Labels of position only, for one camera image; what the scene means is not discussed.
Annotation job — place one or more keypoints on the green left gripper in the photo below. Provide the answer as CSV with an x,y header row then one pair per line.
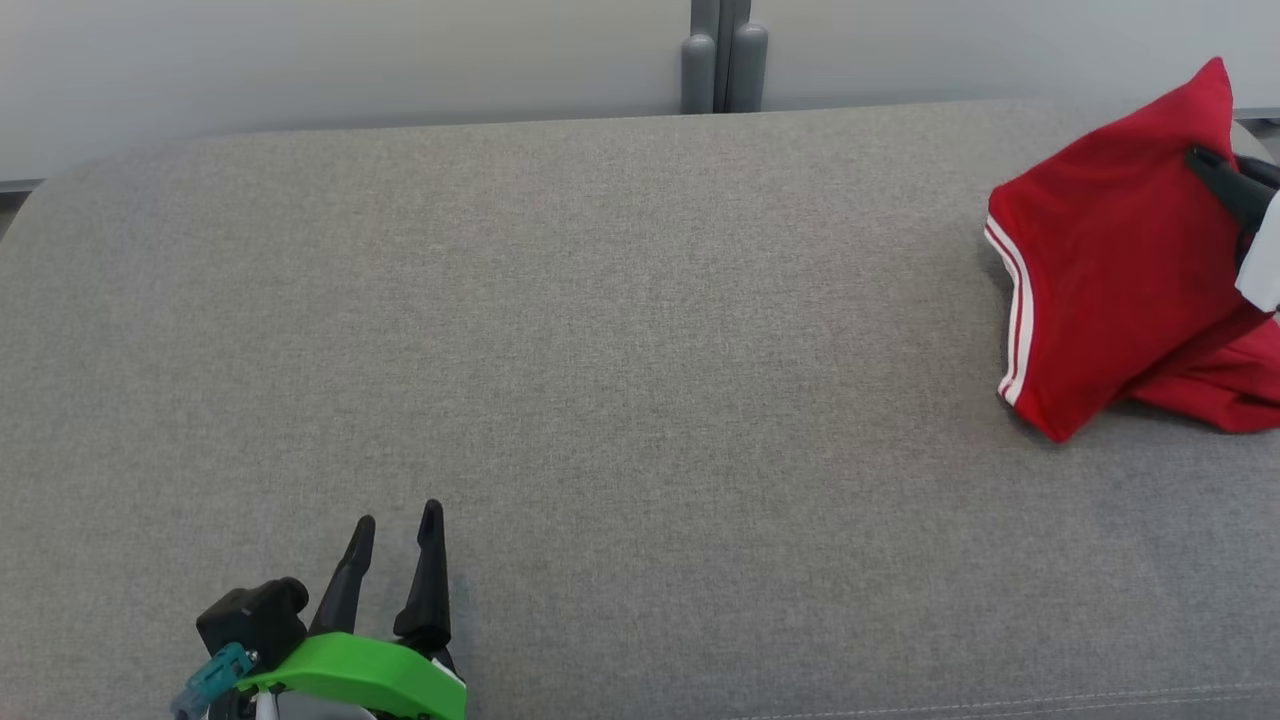
x,y
370,670

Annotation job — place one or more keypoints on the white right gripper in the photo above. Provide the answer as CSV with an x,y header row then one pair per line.
x,y
1265,260

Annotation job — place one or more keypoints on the red number 23 jersey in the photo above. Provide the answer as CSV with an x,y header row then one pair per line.
x,y
1100,270

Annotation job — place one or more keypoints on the red shorts with white stripe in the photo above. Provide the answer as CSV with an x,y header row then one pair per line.
x,y
1240,390

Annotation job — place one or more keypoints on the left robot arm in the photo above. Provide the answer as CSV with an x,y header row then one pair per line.
x,y
310,708

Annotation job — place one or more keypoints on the grey partition base rail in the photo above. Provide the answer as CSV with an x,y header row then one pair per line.
x,y
1258,114
20,186

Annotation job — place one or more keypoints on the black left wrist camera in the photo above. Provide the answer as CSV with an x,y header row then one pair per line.
x,y
250,620

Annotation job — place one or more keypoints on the grey partition post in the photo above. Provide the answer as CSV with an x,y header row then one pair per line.
x,y
698,70
747,65

